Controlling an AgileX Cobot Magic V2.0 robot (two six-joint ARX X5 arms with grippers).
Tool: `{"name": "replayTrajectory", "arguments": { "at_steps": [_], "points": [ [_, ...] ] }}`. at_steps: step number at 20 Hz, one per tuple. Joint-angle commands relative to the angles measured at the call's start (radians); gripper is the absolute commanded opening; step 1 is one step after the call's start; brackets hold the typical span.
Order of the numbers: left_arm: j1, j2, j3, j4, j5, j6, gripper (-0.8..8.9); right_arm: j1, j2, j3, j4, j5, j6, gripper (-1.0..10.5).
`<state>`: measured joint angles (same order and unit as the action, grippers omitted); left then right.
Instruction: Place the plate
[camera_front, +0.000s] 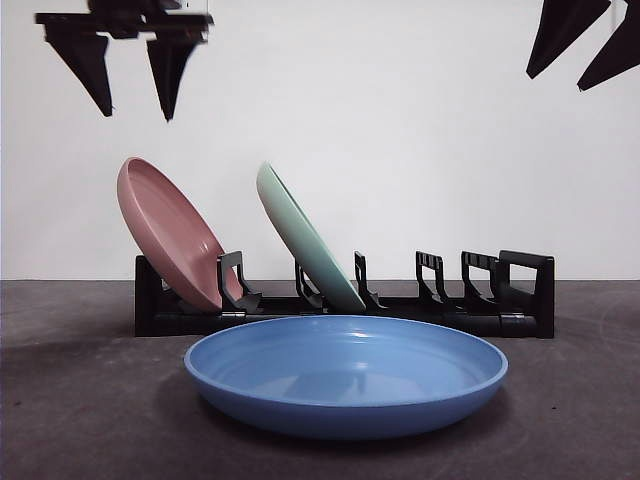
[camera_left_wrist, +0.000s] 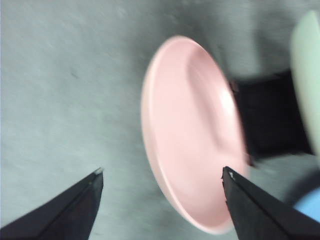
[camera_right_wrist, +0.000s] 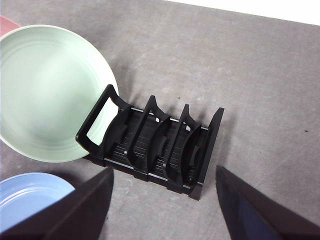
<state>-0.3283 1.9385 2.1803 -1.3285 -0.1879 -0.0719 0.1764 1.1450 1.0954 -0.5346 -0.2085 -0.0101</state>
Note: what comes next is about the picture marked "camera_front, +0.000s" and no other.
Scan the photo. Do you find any pink plate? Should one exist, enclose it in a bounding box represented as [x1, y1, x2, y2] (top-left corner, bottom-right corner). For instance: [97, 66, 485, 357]
[116, 156, 245, 310]

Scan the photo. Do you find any green plate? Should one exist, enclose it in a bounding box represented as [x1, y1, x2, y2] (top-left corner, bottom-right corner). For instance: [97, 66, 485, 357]
[256, 160, 368, 315]

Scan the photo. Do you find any blue plate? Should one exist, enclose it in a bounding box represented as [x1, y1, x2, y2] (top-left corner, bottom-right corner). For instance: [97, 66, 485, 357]
[183, 313, 510, 441]

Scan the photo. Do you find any black plastic dish rack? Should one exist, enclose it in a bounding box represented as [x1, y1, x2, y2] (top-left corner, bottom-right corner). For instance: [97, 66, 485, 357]
[134, 249, 557, 339]

